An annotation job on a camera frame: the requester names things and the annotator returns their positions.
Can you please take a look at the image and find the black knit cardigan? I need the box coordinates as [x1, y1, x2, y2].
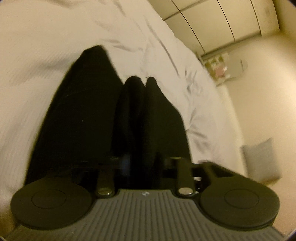
[25, 46, 191, 188]

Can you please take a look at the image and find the grey cushion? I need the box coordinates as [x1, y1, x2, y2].
[241, 138, 282, 185]

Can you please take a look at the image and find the white shelf with items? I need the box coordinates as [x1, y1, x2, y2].
[203, 52, 248, 86]

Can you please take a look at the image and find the white wardrobe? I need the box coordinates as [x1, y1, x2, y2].
[150, 0, 280, 56]

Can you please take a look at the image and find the white duvet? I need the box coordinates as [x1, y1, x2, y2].
[1, 1, 246, 236]

